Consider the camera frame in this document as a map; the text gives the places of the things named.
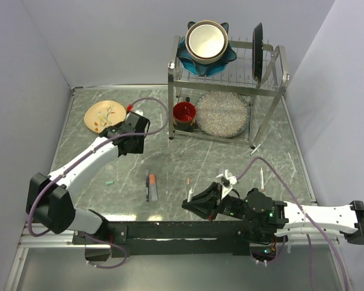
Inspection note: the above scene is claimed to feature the dark blue pen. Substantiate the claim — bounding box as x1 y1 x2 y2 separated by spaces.
146 170 150 202

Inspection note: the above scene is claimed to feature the cream bowl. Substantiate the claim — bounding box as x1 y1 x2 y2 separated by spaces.
185 20 229 64

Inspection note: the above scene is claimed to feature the white marker near right edge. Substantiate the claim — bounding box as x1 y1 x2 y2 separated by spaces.
260 167 265 191

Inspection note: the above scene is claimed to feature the grey pen by rack leg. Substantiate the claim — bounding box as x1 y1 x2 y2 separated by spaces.
250 143 261 156

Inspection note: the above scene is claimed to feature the blue petal-shaped bowl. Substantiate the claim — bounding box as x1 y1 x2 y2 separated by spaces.
177 20 237 76

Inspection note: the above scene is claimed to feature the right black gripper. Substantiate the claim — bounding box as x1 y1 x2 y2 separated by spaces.
182 181 254 221

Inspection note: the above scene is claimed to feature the large orange marker cap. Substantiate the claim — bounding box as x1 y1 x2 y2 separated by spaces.
149 174 156 184

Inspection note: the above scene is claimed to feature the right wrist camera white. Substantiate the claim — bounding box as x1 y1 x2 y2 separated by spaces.
216 169 238 199

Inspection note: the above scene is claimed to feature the red black mug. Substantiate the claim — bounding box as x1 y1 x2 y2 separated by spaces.
173 97 197 132

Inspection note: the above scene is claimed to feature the steel dish rack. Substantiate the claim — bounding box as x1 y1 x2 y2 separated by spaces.
167 36 290 149

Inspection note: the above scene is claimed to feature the black plate upright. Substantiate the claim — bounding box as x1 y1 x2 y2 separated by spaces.
252 22 263 84

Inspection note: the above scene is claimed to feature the white green-tipped highlighter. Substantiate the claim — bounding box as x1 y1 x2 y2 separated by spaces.
187 188 194 202

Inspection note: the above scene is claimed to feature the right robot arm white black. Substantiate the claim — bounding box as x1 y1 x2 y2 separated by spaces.
181 182 364 245

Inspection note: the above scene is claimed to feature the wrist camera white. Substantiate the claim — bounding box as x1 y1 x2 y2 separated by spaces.
127 104 143 116
216 169 238 199

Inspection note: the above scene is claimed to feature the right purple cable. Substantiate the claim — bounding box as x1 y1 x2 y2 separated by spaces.
236 156 349 291

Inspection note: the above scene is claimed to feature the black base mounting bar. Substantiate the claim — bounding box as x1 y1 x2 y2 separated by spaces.
72 220 292 263

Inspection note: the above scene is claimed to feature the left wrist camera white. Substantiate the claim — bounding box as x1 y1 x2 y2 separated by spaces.
127 104 143 116

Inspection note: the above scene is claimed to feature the yellow bird-pattern plate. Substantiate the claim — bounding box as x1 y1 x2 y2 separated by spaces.
84 101 127 133

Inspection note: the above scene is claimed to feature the grey marker orange tip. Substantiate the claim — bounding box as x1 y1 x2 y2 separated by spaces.
149 182 158 201

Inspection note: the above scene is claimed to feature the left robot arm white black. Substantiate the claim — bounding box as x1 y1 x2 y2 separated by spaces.
25 110 150 244

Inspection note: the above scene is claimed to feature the speckled grey plate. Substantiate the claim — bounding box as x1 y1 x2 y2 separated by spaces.
195 91 249 138

